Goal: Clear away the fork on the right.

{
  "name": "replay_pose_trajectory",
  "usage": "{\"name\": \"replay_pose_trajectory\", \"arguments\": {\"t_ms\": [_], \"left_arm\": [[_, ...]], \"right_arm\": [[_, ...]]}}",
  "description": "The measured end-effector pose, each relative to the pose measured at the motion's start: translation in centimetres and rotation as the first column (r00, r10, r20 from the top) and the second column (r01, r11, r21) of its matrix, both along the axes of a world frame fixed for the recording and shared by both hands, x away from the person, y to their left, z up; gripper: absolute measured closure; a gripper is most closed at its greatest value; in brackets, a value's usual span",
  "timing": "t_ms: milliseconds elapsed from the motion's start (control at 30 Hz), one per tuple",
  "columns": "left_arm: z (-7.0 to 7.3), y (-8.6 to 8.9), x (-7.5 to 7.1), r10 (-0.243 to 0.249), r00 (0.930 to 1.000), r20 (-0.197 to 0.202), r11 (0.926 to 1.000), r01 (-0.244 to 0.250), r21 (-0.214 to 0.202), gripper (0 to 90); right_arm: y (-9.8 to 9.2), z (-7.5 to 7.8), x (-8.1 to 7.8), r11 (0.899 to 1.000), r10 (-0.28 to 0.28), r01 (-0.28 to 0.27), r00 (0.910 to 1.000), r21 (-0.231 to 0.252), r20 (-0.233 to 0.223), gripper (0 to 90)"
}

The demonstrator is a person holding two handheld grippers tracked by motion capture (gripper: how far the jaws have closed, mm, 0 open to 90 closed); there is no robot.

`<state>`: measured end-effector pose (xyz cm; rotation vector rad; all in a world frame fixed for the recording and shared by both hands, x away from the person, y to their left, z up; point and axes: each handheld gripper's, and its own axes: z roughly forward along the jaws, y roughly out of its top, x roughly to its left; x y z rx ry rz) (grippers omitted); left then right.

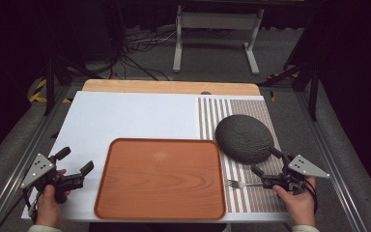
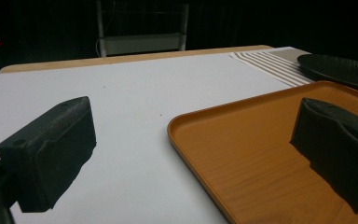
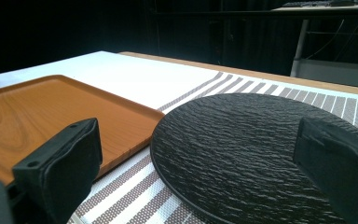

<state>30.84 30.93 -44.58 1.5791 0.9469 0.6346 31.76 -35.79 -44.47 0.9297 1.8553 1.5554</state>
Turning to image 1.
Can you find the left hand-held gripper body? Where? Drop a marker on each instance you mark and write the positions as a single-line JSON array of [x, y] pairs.
[[40, 167]]

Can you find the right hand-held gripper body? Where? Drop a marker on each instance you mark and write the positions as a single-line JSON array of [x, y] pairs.
[[304, 167]]

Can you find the silver fork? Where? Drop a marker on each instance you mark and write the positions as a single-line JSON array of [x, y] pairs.
[[238, 184]]

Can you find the dark grey textured plate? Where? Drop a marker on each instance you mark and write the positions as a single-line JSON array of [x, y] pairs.
[[243, 138]]

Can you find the brown wooden tray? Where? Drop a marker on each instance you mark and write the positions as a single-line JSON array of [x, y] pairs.
[[161, 180]]

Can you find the person's right hand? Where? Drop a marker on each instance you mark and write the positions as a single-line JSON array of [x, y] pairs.
[[298, 206]]

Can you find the striped placemat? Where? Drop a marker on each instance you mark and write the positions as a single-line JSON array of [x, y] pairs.
[[252, 201]]

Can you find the yellow black hazard tape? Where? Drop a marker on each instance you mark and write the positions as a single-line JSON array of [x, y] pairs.
[[38, 95]]

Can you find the white table board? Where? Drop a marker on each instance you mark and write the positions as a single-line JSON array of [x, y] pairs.
[[125, 112]]

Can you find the black tripod stand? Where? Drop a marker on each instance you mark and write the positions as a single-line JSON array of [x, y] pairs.
[[314, 93], [49, 83]]

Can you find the aluminium rail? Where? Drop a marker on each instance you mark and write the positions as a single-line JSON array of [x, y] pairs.
[[335, 161], [22, 161]]

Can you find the grey metal stand frame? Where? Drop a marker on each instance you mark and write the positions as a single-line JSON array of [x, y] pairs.
[[219, 21]]

